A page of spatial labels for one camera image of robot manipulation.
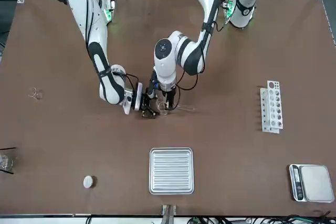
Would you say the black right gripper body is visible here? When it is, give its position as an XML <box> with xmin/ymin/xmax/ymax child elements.
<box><xmin>140</xmin><ymin>91</ymin><xmax>150</xmax><ymax>113</ymax></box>

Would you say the clear glass beaker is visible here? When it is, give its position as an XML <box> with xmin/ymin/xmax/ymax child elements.
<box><xmin>154</xmin><ymin>97</ymin><xmax>170</xmax><ymax>116</ymax></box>

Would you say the clear glass test tube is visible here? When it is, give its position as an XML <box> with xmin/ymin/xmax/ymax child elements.
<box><xmin>164</xmin><ymin>104</ymin><xmax>196</xmax><ymax>112</ymax></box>

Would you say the white test tube rack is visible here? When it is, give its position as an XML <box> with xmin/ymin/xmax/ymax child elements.
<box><xmin>259</xmin><ymin>80</ymin><xmax>285</xmax><ymax>134</ymax></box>

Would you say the ribbed metal tray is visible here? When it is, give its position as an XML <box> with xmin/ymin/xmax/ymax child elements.
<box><xmin>149</xmin><ymin>146</ymin><xmax>195</xmax><ymax>196</ymax></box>

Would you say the small white jar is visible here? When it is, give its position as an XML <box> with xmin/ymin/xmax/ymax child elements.
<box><xmin>82</xmin><ymin>175</ymin><xmax>95</xmax><ymax>189</ymax></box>

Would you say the small clear glass flask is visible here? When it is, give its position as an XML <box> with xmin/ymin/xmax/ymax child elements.
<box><xmin>27</xmin><ymin>87</ymin><xmax>44</xmax><ymax>101</ymax></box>

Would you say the tripod stand with glass funnel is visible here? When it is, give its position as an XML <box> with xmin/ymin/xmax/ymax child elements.
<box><xmin>0</xmin><ymin>146</ymin><xmax>17</xmax><ymax>175</ymax></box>

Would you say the silver digital scale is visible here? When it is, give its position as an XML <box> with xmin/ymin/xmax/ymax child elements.
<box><xmin>289</xmin><ymin>164</ymin><xmax>335</xmax><ymax>204</ymax></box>

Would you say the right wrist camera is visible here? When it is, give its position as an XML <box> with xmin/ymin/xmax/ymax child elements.
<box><xmin>132</xmin><ymin>81</ymin><xmax>144</xmax><ymax>112</ymax></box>

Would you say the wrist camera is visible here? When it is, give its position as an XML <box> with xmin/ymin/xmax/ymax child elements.
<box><xmin>147</xmin><ymin>69</ymin><xmax>159</xmax><ymax>99</ymax></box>
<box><xmin>132</xmin><ymin>81</ymin><xmax>144</xmax><ymax>112</ymax></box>

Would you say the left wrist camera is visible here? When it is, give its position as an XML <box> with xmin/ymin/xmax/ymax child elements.
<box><xmin>147</xmin><ymin>69</ymin><xmax>159</xmax><ymax>99</ymax></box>

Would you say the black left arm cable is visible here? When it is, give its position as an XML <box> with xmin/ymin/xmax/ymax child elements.
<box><xmin>174</xmin><ymin>0</ymin><xmax>259</xmax><ymax>112</ymax></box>

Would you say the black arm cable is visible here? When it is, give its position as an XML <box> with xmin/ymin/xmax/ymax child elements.
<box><xmin>83</xmin><ymin>0</ymin><xmax>140</xmax><ymax>96</ymax></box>
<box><xmin>174</xmin><ymin>0</ymin><xmax>259</xmax><ymax>112</ymax></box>

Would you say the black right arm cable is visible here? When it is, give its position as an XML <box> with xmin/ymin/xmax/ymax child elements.
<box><xmin>83</xmin><ymin>0</ymin><xmax>140</xmax><ymax>96</ymax></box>

